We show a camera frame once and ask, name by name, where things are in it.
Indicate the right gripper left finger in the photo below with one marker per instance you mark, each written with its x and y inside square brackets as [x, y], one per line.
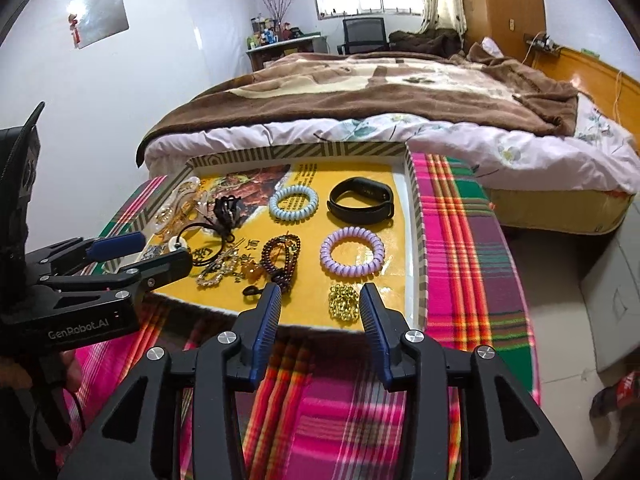
[137, 434]

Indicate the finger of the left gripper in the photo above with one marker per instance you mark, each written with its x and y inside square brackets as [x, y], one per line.
[76, 253]
[140, 269]

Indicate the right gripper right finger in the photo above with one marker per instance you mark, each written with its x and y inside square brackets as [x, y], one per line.
[504, 432]

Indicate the black fitness band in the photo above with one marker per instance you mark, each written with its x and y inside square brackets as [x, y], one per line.
[361, 201]

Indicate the person left hand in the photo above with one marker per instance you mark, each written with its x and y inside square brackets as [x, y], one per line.
[12, 375]

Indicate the plaid pink green tablecloth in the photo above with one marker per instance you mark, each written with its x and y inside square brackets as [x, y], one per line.
[321, 413]

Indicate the cola bottle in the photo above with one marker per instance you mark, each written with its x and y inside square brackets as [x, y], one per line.
[616, 397]

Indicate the striped cardboard tray box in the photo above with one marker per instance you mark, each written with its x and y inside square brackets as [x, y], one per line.
[254, 175]

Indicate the grey drawer nightstand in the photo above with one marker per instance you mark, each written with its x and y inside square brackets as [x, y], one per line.
[611, 295]

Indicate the bed with white sheet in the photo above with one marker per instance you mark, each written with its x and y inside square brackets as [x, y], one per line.
[580, 184]

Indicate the dark wooden desk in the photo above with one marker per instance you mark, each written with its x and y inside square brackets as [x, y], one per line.
[261, 56]

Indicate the black office chair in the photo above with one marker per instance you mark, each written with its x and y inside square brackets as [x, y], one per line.
[363, 35]

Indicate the brown blanket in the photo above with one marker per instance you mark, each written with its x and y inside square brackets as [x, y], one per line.
[472, 87]

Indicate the wooden headboard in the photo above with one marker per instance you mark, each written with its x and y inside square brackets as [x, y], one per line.
[615, 93]

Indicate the dark clothes pile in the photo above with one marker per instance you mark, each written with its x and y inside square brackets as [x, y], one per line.
[441, 42]

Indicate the wooden wardrobe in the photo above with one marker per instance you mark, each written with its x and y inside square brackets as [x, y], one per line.
[508, 22]

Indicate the silver wall poster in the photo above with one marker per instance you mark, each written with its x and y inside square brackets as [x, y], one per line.
[93, 20]

